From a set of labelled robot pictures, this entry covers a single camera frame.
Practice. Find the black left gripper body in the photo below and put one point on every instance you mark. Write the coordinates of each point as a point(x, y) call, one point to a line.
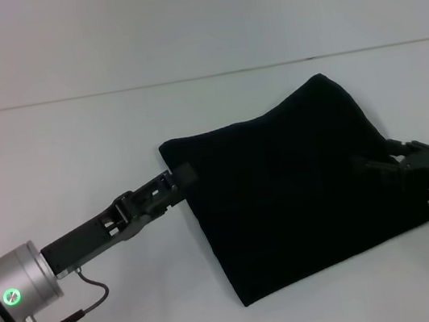
point(84, 243)

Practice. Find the black FREE print t-shirt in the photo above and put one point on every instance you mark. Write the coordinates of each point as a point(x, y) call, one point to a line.
point(286, 198)

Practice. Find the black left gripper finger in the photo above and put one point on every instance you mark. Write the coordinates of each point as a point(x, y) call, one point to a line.
point(160, 206)
point(184, 176)

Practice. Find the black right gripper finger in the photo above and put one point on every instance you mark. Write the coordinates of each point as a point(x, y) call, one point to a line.
point(400, 146)
point(383, 169)

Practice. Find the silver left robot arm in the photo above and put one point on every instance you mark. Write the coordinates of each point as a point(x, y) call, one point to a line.
point(10, 291)

